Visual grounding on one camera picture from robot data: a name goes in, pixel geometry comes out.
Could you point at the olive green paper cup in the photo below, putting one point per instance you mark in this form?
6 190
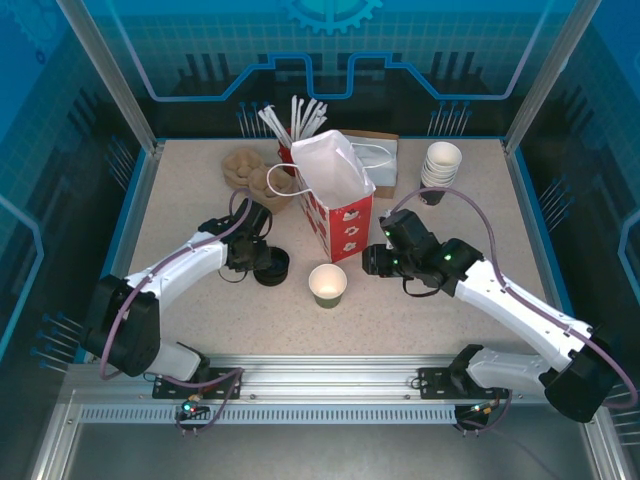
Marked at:
327 297

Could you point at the red white paper gift bag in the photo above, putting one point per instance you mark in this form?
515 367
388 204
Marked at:
330 160

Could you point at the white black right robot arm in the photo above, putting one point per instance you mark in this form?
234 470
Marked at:
525 310

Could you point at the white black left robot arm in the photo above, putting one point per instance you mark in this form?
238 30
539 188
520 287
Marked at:
185 265

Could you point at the brown cardboard napkin box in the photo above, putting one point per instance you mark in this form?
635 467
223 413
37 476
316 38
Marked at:
385 190

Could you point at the white paper napkin stack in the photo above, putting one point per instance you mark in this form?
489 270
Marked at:
382 172

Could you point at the stack of paper cups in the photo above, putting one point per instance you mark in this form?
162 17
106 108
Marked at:
441 170

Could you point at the red metal straw bucket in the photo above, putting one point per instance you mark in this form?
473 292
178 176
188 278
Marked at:
286 155

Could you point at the small connector board with LED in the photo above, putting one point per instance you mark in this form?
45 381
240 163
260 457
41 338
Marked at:
192 410
480 410

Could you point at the grey metal tray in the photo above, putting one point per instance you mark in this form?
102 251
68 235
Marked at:
325 455

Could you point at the side frame rail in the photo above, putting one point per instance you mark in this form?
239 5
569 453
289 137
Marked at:
139 200
539 225

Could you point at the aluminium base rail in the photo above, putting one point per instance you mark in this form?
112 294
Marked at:
325 375

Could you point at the aluminium frame post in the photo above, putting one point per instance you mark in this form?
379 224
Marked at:
116 75
545 75

